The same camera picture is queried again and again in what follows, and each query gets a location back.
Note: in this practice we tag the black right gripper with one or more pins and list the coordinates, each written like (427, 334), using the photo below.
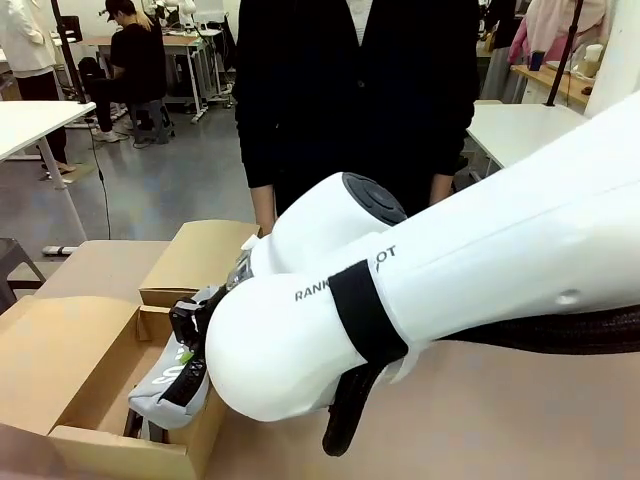
(212, 300)

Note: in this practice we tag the grey CAMPUS pencil case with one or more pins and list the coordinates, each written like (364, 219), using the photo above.
(155, 392)

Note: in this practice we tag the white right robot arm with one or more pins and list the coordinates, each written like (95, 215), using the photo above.
(450, 270)

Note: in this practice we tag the person's right forearm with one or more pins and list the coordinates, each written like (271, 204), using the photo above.
(263, 207)

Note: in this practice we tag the person's left forearm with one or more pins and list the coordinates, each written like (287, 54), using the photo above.
(441, 187)

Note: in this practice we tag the small open cardboard box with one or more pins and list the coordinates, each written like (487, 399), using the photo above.
(200, 260)

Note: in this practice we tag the large open cardboard box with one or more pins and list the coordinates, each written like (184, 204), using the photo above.
(75, 350)

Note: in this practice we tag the grey metal chair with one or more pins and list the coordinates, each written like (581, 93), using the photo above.
(12, 265)

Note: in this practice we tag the grey step stool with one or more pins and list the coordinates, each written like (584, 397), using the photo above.
(152, 120)

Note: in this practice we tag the white table with white legs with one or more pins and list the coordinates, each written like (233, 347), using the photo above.
(35, 122)

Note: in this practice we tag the seated person in black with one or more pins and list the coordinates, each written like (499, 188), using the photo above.
(132, 65)

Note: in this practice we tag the background workbench desk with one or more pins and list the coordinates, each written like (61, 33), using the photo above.
(190, 55)

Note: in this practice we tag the person torso in black cardigan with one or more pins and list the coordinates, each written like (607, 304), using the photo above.
(360, 100)

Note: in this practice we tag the black stand pole with tray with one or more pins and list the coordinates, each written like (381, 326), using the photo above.
(67, 50)

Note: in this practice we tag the standing person in white jacket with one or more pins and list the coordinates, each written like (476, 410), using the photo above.
(25, 45)

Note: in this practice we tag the standing person in dark top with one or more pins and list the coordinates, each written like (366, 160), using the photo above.
(500, 45)

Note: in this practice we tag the dark blue cup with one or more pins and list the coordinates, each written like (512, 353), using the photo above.
(536, 60)

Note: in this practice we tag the wooden counter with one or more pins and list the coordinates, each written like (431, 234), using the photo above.
(565, 85)

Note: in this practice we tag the thin black stand pole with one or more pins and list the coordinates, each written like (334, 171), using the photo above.
(565, 50)

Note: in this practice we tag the person in pink garment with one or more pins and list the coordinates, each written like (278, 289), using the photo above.
(550, 25)

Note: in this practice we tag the white container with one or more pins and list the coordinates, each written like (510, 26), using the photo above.
(593, 57)

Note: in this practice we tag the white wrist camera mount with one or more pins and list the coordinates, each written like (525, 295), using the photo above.
(240, 272)

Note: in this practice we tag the white table with grey frame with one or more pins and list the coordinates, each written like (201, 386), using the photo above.
(505, 132)

